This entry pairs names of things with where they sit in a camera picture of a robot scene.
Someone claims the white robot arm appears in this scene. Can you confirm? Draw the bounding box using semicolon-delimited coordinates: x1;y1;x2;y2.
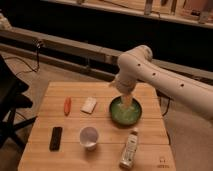
111;45;213;121

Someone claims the white sponge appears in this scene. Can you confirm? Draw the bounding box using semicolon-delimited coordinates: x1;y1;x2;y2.
81;97;97;114

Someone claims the green bowl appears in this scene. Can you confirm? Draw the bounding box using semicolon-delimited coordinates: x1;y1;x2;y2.
109;96;142;126

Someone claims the clear plastic cup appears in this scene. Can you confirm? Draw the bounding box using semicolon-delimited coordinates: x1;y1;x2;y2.
79;127;99;151

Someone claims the wooden table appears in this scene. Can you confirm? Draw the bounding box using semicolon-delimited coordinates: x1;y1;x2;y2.
18;82;176;171

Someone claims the white plastic bottle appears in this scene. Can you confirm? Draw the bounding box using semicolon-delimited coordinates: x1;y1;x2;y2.
119;128;138;169

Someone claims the black remote control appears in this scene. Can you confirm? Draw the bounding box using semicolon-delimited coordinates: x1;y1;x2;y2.
49;127;62;151

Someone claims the black office chair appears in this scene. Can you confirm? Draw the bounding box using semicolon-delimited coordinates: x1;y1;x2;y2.
0;54;36;149

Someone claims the black cable on floor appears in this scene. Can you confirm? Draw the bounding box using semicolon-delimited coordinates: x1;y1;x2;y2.
3;39;44;76

